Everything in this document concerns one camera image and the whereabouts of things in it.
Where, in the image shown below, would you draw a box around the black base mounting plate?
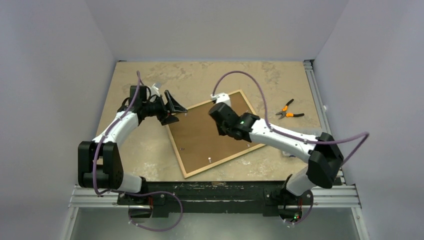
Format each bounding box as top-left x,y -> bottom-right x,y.
118,180 -> 313,218

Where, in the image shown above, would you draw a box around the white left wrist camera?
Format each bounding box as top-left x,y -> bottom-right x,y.
150,82 -> 162,97

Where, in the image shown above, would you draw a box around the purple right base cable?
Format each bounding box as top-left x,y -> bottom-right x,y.
283,190 -> 315,226

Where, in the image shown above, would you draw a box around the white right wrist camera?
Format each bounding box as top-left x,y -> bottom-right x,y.
210,92 -> 232,107

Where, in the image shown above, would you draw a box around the green wooden picture frame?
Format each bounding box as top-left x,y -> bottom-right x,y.
166,100 -> 264,179

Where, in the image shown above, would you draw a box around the orange handled pliers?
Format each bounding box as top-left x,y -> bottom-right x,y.
275,98 -> 305,120

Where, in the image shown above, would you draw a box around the clear plastic box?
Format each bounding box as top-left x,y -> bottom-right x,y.
281,151 -> 295,158

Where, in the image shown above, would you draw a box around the aluminium front rail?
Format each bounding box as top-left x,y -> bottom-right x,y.
68,185 -> 362,209

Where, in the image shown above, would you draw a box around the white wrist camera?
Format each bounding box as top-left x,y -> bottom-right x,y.
210,92 -> 232,107
150,82 -> 162,97

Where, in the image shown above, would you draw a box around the aluminium rail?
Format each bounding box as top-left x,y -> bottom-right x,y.
68,185 -> 362,209
303,59 -> 345,185

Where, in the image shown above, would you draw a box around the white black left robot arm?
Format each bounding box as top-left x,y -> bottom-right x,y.
77,85 -> 188,205

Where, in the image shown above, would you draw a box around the aluminium right side rail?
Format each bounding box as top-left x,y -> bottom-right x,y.
303,59 -> 345,185

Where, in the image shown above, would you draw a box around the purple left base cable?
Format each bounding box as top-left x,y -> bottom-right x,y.
127,191 -> 184,233

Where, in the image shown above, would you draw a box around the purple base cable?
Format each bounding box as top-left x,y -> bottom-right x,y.
283,190 -> 315,226
127,191 -> 184,233

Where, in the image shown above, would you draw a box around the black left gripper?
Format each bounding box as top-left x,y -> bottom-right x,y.
142,91 -> 187,126

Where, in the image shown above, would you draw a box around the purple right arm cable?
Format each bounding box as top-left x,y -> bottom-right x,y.
211,70 -> 370,167

